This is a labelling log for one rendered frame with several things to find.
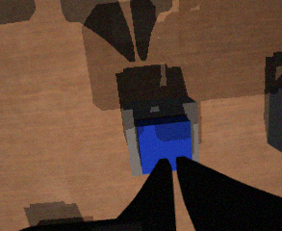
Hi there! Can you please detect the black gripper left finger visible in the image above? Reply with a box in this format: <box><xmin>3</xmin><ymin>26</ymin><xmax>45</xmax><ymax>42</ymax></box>
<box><xmin>19</xmin><ymin>158</ymin><xmax>176</xmax><ymax>231</ymax></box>

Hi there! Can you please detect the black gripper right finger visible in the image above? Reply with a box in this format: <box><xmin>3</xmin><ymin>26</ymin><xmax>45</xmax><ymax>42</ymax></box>
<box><xmin>176</xmin><ymin>156</ymin><xmax>282</xmax><ymax>231</ymax></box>

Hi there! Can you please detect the blue button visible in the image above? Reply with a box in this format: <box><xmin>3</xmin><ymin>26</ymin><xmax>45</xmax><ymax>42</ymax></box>
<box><xmin>123</xmin><ymin>96</ymin><xmax>199</xmax><ymax>177</ymax></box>

